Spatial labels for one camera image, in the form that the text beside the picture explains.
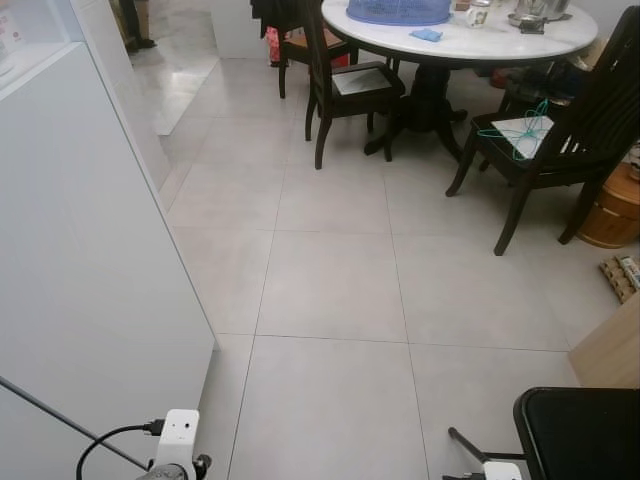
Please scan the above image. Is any round wooden bucket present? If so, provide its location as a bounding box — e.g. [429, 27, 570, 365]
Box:
[578, 163, 640, 249]

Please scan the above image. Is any brown cardboard carton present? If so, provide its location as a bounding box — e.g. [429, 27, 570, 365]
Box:
[598, 256, 640, 303]

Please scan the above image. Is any light wooden board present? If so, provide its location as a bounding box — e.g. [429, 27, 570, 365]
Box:
[568, 296, 640, 389]

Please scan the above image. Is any dark wooden dining chair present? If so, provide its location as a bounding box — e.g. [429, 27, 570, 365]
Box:
[300, 0, 406, 169]
[252, 0, 346, 99]
[446, 8, 640, 256]

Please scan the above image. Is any black padded seat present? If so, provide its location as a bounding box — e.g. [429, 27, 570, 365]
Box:
[448, 388, 640, 480]

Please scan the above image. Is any shiny metal pot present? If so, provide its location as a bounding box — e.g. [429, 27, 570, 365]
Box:
[508, 0, 571, 31]

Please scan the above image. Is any round white marble table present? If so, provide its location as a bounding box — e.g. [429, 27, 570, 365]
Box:
[322, 0, 599, 161]

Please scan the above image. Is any clear glass jar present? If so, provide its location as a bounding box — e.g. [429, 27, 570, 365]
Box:
[465, 0, 491, 28]

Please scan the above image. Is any blue plastic basket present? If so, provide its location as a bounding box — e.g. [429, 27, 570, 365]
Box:
[347, 0, 453, 26]

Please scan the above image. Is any red bag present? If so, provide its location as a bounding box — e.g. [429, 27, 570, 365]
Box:
[265, 27, 351, 69]

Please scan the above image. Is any person in dark trousers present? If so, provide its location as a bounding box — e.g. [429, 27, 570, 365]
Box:
[118, 0, 156, 51]

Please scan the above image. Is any tall white cabinet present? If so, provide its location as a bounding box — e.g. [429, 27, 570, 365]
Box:
[0, 0, 216, 480]

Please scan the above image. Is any thin straight black rod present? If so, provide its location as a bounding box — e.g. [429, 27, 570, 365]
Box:
[0, 376, 151, 471]

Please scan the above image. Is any green wire clothes hanger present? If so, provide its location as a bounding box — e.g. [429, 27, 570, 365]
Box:
[476, 100, 553, 161]

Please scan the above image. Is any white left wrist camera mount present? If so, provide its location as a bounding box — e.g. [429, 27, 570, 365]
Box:
[150, 410, 201, 480]

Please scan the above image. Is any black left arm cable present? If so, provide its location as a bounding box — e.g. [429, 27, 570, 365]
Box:
[77, 420, 166, 480]

